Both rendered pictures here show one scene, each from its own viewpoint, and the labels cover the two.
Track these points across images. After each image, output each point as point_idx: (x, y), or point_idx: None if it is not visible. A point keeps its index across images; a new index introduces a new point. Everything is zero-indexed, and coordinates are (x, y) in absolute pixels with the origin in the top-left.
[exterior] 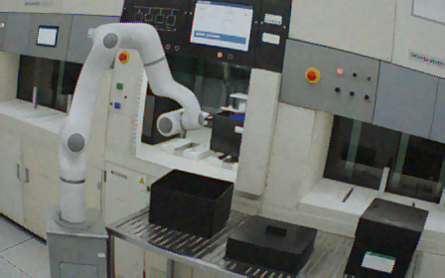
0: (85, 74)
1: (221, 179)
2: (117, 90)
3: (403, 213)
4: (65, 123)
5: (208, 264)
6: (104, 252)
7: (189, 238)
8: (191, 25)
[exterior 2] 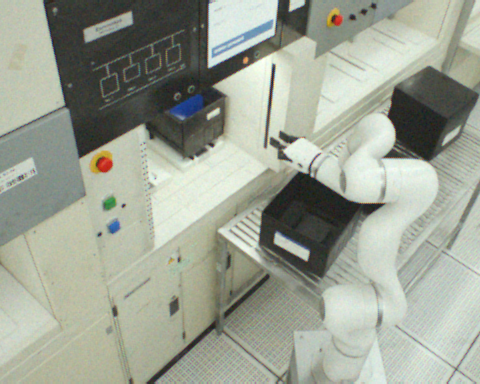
0: (399, 241)
1: (293, 178)
2: (105, 210)
3: (438, 86)
4: (372, 310)
5: (414, 247)
6: None
7: (356, 248)
8: (206, 44)
